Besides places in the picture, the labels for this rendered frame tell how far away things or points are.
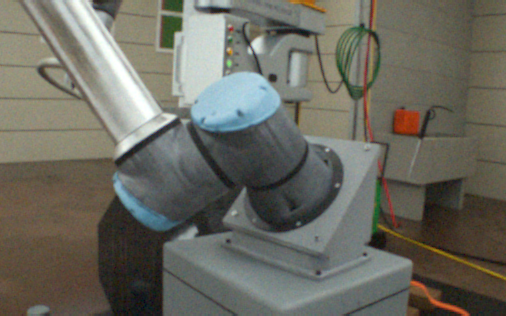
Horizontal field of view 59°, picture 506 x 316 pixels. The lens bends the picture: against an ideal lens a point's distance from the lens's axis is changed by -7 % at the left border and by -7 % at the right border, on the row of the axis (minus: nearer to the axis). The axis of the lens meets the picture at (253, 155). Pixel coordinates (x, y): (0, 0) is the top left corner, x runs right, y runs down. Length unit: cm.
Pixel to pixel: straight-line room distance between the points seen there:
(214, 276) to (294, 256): 16
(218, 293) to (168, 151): 28
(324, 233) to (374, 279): 14
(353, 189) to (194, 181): 31
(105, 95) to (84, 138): 734
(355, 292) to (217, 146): 37
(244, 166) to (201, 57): 138
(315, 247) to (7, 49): 723
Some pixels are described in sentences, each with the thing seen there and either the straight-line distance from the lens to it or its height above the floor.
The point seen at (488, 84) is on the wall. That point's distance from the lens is 697.
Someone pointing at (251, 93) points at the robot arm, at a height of 118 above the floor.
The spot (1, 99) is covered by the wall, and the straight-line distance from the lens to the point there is 782.
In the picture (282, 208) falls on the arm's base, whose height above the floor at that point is 97.
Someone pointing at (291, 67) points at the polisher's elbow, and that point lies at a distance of 269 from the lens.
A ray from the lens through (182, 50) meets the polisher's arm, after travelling 300.
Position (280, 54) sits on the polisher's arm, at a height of 140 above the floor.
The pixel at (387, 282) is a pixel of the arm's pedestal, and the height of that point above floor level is 82.
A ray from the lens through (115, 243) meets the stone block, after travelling 220.
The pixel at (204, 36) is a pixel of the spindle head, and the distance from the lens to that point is 218.
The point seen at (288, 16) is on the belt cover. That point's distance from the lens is 256.
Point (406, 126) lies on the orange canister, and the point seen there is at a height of 95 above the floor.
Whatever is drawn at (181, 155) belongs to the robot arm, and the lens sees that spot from 84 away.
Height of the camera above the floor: 118
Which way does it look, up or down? 7 degrees down
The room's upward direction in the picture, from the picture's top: 3 degrees clockwise
